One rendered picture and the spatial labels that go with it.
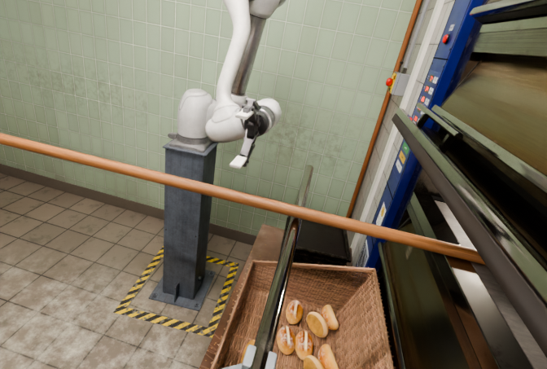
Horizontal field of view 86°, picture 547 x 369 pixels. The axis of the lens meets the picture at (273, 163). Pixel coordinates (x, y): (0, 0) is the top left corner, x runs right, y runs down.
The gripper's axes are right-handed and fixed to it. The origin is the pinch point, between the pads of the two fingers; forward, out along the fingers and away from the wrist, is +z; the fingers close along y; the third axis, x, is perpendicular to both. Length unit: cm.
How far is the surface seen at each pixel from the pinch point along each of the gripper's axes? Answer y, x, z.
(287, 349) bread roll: 69, -27, 2
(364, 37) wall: -33, -33, -117
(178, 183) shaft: 12.1, 12.4, 7.6
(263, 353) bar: 14.4, -18.7, 41.9
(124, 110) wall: 43, 121, -120
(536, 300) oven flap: -10, -40, 47
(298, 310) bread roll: 68, -28, -13
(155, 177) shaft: 12.1, 19.0, 7.7
